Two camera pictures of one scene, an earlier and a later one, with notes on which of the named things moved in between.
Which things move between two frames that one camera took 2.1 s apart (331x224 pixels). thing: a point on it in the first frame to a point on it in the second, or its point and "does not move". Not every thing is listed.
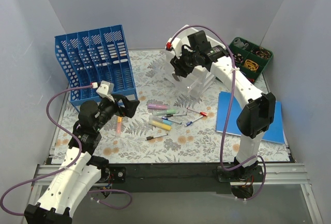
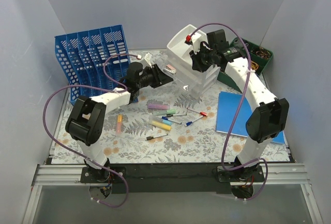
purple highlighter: x=156 y=106 does not move
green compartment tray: x=251 y=59 does not move
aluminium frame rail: x=275 y=174 does not move
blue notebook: x=274 y=133 does not move
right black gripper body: x=181 y=60 to x=199 y=60
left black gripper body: x=120 y=102 to x=155 y=75
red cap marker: x=203 y=114 does not move
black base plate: x=209 y=178 does not move
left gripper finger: x=132 y=104 to x=164 y=78
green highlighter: x=165 y=112 does not move
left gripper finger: x=130 y=107 to x=163 y=79
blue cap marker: x=190 y=123 does not move
